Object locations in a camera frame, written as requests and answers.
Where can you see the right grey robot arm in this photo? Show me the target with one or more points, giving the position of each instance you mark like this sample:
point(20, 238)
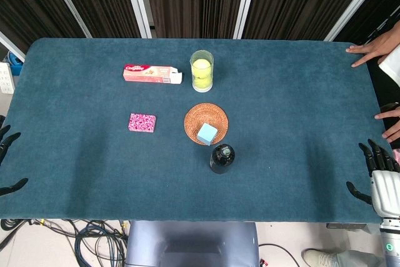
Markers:
point(390, 242)

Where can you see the single pink patterned coaster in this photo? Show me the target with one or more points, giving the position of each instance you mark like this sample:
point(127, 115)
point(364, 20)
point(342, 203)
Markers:
point(142, 122)

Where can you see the light blue foam cube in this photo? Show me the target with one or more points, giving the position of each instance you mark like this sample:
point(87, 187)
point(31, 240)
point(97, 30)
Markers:
point(207, 134)

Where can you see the blue plastic reel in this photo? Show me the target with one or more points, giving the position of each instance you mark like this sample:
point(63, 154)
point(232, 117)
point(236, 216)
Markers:
point(15, 58)

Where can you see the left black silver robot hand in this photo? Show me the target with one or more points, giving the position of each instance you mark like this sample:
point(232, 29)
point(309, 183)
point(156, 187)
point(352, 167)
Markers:
point(12, 138)

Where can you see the clear plastic ball tube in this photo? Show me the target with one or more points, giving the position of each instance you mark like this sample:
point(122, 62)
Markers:
point(208, 60)

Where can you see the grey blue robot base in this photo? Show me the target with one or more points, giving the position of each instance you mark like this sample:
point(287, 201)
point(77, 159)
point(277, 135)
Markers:
point(156, 242)

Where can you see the white metal frame post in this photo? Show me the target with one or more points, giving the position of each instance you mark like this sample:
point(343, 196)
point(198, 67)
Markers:
point(357, 1)
point(136, 1)
point(246, 1)
point(68, 2)

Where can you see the pink toothpaste box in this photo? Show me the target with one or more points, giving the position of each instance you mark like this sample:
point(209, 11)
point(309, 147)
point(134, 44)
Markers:
point(143, 73)

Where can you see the blue velvet table cloth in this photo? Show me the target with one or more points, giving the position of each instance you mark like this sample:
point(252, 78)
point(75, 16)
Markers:
point(281, 123)

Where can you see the white sneaker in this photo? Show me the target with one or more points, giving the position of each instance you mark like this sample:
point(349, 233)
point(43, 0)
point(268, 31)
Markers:
point(318, 257)

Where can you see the blue jeans leg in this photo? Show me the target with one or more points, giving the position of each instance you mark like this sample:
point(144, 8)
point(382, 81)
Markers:
point(359, 260)

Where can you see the bare person hand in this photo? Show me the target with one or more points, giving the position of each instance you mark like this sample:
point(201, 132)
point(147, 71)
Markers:
point(375, 48)
point(394, 117)

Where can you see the yellow tennis ball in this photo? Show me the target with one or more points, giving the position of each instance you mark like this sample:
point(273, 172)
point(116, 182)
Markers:
point(202, 84)
point(201, 67)

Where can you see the white metal frame rail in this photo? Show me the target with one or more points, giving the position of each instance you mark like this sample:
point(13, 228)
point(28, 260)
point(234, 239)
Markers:
point(11, 45)

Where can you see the white garment sleeve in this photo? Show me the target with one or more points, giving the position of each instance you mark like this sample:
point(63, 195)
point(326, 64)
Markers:
point(392, 68)

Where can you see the red drink bottle black cap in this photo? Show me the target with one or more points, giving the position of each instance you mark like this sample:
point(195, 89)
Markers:
point(222, 157)

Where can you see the white power strip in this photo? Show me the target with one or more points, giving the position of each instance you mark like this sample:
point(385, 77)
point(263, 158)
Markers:
point(4, 76)

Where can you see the round woven brown coaster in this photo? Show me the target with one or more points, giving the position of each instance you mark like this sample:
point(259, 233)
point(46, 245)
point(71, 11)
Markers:
point(200, 117)

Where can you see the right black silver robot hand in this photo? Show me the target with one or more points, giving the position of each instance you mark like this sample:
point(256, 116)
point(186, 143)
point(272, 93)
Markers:
point(386, 189)

